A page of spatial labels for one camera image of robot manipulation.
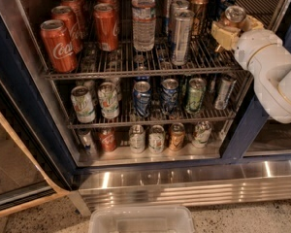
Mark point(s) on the clear plastic water bottle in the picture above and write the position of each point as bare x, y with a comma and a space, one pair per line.
144, 23

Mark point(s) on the green can middle shelf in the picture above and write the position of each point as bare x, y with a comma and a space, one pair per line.
195, 95

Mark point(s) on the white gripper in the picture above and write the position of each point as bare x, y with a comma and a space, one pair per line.
252, 48

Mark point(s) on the open glass fridge door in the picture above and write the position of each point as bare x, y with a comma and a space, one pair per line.
24, 182

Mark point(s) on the silver Red Bull can bottom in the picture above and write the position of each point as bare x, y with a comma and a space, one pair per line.
87, 141

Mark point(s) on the orange can bottom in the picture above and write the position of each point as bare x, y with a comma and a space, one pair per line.
177, 134

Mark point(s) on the silver can middle shelf right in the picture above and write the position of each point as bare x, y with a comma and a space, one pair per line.
226, 86

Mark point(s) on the red Coca-Cola can bottom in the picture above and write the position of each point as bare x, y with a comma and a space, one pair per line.
107, 139

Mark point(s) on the blue Pepsi can left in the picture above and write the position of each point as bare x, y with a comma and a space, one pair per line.
141, 98

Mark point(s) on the stainless steel fridge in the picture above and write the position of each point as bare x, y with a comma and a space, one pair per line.
246, 159

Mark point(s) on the front tall silver can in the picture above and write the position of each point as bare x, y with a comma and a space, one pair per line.
181, 34

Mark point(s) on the white green 7up can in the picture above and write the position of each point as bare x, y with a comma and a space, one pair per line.
82, 103
108, 101

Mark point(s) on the red coca-cola can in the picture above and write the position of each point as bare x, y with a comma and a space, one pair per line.
66, 14
77, 8
107, 139
58, 44

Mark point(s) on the top wire shelf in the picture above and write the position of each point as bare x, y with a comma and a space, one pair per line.
126, 62

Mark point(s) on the front red Coca-Cola can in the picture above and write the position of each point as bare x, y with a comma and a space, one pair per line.
58, 44

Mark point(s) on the middle wire shelf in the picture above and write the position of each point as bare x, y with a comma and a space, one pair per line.
127, 116

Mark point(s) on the blue Pepsi can right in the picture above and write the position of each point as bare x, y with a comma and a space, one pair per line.
169, 96

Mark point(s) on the white can bottom left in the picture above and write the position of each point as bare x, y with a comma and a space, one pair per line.
137, 138

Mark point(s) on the orange-brown can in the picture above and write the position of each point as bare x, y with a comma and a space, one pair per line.
233, 16
199, 8

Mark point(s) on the white can bottom right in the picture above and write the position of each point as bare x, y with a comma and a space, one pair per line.
201, 134

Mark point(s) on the blue pepsi can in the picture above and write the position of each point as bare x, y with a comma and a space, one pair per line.
169, 96
141, 98

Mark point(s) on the clear plastic bin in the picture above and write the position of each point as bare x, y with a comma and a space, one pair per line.
149, 219

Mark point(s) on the wire shelf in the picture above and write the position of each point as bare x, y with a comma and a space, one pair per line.
126, 62
127, 116

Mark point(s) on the white green 7UP can left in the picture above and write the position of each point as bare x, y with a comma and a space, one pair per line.
82, 103

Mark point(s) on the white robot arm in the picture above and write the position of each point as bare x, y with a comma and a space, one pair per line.
260, 52

